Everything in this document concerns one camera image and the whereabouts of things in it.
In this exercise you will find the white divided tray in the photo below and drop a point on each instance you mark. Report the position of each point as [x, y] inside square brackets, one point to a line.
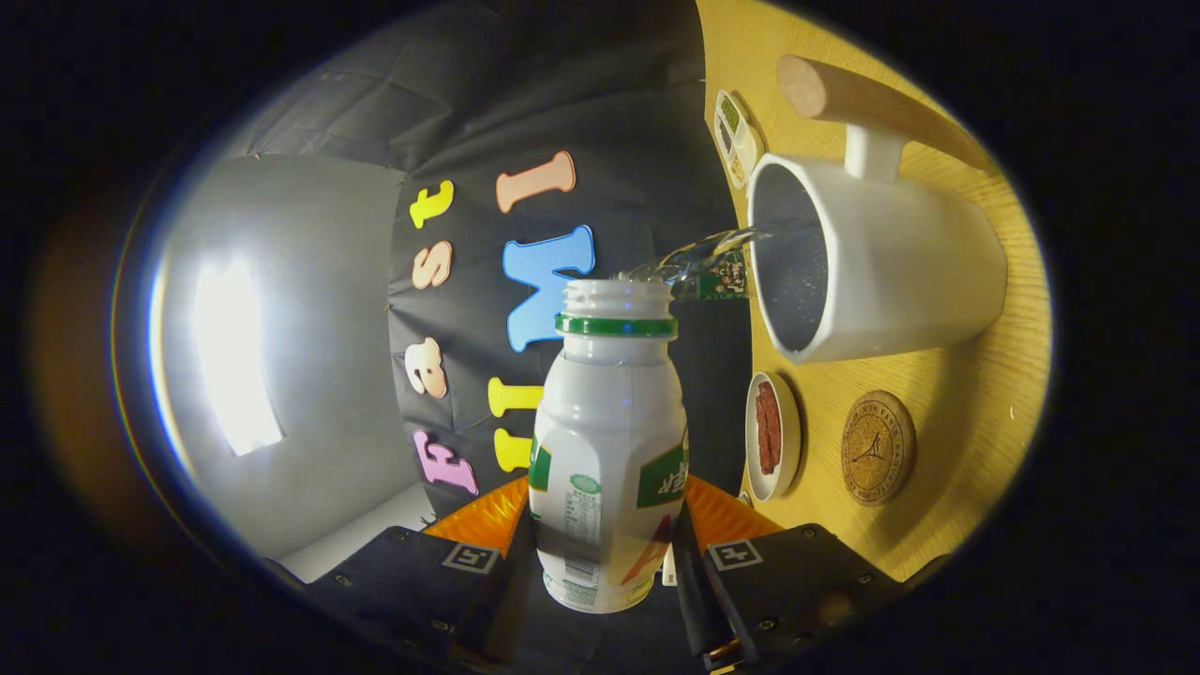
[750, 141]

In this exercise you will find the ceiling light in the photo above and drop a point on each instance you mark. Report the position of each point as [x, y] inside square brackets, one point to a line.
[234, 356]

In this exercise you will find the dark red beans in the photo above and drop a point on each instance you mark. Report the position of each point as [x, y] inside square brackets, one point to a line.
[724, 136]

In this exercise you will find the black backdrop cloth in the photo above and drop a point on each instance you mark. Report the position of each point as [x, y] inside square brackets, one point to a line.
[600, 112]

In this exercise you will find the red meat slice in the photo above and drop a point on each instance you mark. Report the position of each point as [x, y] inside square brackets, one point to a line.
[762, 431]
[775, 427]

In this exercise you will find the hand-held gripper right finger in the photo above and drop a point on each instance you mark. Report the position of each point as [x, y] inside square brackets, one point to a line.
[694, 609]

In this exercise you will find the white oval plate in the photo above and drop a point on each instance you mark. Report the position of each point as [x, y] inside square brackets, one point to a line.
[790, 438]

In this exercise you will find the yellow beans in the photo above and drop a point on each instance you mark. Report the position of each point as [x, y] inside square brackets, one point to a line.
[738, 169]

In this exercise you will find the round cork coaster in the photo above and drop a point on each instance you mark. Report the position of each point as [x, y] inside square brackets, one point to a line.
[877, 450]

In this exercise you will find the green beans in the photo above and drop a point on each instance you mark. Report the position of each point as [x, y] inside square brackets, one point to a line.
[729, 111]

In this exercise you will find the white juice bottle green label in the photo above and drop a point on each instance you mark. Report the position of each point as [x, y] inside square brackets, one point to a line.
[609, 422]

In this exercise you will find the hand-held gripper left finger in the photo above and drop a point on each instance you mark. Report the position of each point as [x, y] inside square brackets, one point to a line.
[506, 609]

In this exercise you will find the wooden table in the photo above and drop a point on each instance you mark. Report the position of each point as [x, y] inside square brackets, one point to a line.
[966, 394]

